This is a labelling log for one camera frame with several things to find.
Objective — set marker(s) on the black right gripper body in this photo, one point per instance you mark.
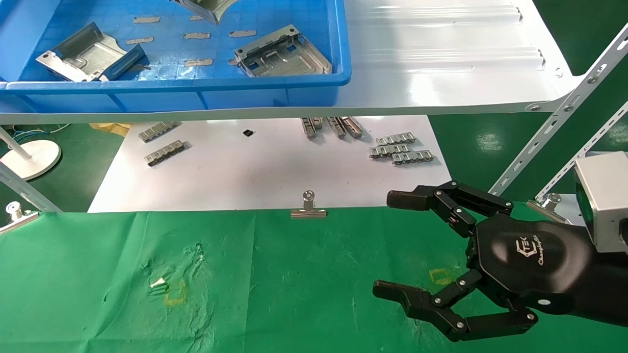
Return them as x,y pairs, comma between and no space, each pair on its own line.
535,260

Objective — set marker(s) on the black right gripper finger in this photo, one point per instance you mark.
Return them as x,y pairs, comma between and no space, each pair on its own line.
412,198
417,304

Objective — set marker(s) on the stamped sheet metal bracket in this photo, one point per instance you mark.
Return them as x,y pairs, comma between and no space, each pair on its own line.
282,56
203,7
81,56

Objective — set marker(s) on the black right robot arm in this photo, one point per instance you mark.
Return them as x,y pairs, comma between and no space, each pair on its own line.
608,289

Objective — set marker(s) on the silver binder clip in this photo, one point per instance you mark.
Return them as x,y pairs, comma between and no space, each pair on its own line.
17,220
308,212
548,208

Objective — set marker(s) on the green table cloth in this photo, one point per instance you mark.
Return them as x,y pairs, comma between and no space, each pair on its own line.
294,284

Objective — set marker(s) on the white metal shelf board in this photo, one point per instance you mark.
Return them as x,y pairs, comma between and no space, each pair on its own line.
441,73

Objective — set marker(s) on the small white paper scrap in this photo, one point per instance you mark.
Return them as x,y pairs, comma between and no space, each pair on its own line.
158,283

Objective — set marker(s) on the blue plastic bin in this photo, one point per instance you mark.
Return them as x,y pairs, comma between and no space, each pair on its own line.
162,98

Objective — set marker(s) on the yellow crumpled bag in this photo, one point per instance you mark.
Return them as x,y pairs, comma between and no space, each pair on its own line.
112,128

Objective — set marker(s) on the white round lamp base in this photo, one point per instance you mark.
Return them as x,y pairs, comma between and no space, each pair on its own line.
32,159

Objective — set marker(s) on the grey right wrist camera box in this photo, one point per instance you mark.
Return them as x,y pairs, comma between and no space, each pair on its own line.
603,196

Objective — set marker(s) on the white perforated shelf post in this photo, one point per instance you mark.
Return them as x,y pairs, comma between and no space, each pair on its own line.
549,127
584,152

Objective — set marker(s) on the grey angled metal post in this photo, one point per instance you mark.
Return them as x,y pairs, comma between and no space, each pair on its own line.
27,189

